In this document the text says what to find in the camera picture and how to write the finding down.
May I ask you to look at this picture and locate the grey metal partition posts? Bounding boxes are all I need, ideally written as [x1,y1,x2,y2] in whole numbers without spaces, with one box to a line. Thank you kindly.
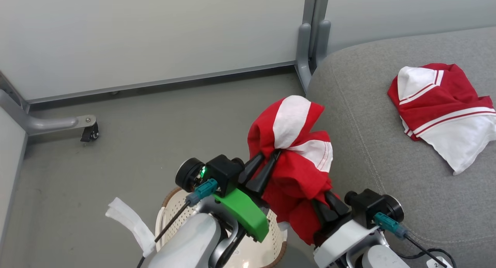
[295,0,332,93]

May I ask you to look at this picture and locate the grey metal partition foot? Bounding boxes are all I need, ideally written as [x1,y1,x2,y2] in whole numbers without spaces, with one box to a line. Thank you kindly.
[0,71,97,136]

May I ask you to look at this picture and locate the black caster wheel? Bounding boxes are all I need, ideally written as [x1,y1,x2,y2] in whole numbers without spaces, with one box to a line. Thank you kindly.
[80,123,100,142]

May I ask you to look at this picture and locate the left camera cable teal plug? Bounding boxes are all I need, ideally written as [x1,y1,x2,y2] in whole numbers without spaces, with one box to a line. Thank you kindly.
[154,178,218,243]

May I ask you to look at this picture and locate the red garment striped white collar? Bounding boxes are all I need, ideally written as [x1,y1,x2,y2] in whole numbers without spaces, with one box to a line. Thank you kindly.
[387,63,496,176]

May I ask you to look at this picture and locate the beige plastic laundry basket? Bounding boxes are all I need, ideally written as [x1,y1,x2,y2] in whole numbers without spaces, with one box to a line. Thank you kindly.
[155,187,288,268]

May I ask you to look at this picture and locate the camera cable teal plug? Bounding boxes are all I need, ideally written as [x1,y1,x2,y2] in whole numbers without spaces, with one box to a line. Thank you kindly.
[373,213,458,268]
[154,178,218,243]

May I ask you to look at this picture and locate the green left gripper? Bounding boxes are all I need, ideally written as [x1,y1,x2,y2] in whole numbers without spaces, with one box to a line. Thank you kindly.
[213,149,282,243]

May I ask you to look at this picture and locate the red garment white panels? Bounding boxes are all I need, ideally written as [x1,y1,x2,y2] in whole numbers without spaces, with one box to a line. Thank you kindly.
[247,95,341,246]

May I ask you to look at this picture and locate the white fabric strip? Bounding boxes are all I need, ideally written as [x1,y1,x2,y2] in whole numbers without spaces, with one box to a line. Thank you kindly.
[105,197,156,258]

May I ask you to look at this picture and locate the grey fabric sofa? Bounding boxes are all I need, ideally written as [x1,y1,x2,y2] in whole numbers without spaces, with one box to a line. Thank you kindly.
[305,26,496,268]

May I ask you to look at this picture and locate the right camera cable teal plug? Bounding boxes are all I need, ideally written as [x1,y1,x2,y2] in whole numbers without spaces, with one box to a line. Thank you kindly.
[373,213,458,268]

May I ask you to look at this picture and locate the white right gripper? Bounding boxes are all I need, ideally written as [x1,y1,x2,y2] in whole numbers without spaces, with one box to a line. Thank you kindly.
[312,191,379,268]

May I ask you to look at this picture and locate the white paper cable tag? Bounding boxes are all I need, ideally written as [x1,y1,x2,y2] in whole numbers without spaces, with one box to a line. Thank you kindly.
[426,256,454,268]

